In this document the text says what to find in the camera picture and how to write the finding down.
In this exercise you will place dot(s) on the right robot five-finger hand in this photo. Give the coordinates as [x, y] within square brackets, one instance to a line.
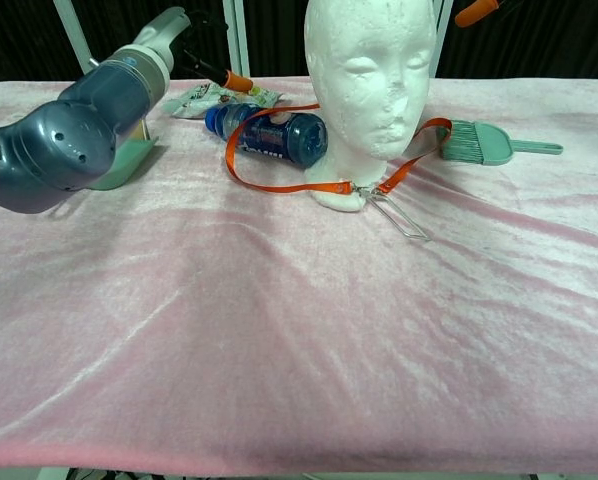
[474, 12]

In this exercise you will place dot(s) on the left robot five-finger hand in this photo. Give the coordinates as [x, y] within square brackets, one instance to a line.
[161, 27]

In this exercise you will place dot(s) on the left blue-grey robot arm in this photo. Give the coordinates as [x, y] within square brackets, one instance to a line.
[69, 135]

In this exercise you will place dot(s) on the white green snack bag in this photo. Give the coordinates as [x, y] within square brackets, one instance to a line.
[199, 102]

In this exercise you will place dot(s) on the black pleated curtain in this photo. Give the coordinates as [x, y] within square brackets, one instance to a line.
[554, 40]

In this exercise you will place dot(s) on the white foam mannequin head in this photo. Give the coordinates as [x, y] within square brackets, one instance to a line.
[369, 75]

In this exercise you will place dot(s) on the mint green hand brush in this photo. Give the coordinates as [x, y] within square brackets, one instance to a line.
[489, 145]

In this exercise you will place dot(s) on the mint green dustpan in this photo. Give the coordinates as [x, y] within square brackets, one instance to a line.
[129, 165]

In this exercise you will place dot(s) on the blue plastic drink bottle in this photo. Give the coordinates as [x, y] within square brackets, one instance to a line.
[284, 140]

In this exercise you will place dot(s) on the pink velvet table cloth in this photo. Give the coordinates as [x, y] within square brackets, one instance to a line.
[229, 325]

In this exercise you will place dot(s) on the white metal frame post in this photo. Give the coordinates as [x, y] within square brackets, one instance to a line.
[443, 40]
[71, 30]
[241, 52]

